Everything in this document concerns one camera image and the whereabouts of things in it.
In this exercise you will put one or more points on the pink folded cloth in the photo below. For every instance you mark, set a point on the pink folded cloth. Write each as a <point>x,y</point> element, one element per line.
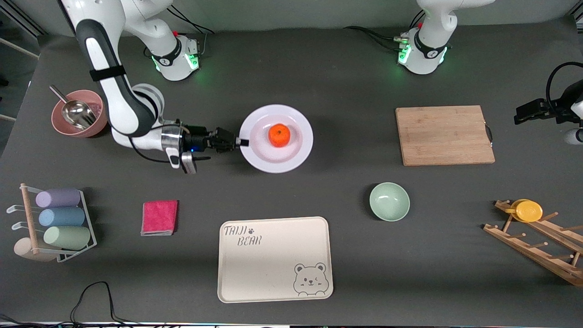
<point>159,217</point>

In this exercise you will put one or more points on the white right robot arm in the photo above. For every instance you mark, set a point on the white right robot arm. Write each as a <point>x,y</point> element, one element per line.
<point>127,109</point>

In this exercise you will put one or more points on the blue cup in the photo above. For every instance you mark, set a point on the blue cup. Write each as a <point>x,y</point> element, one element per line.
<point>61,217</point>

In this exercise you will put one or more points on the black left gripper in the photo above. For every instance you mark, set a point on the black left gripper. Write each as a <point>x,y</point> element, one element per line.
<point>552,111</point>

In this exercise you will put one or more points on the dark metal frame rail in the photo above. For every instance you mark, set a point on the dark metal frame rail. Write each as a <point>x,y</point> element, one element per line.
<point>27,23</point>

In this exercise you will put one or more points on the beige cup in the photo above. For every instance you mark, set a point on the beige cup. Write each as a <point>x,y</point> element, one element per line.
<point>23,249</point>

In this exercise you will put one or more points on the orange fruit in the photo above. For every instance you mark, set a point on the orange fruit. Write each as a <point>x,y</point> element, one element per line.
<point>279,135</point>

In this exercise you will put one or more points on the light green bowl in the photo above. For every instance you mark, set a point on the light green bowl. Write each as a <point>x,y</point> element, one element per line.
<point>389,202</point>

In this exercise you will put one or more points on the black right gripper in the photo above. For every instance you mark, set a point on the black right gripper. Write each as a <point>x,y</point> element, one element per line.
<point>199,138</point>

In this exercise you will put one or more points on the cream tray with bear print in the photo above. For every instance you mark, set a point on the cream tray with bear print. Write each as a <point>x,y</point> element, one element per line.
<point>264,269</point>

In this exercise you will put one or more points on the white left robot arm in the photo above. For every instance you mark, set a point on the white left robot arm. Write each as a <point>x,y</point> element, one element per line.
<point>423,54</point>

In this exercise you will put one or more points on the metal scoop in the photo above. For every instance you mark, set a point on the metal scoop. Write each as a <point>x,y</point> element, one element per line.
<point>78,114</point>

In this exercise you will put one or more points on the wooden peg drying rack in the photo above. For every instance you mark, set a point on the wooden peg drying rack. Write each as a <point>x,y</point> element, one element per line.
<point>524,248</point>

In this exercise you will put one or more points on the purple cup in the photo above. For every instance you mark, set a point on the purple cup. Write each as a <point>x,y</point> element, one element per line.
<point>58,198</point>

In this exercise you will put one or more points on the green cup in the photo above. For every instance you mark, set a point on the green cup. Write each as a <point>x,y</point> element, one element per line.
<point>67,237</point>

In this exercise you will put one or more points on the yellow cup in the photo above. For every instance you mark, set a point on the yellow cup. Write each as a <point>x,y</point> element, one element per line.
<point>528,211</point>

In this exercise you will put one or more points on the wooden cutting board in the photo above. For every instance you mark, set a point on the wooden cutting board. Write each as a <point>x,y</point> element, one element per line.
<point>442,136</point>

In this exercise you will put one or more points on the pink bowl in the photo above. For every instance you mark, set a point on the pink bowl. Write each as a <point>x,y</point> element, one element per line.
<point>61,127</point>

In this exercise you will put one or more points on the white round plate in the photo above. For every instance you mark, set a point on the white round plate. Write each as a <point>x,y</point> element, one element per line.
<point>291,159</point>

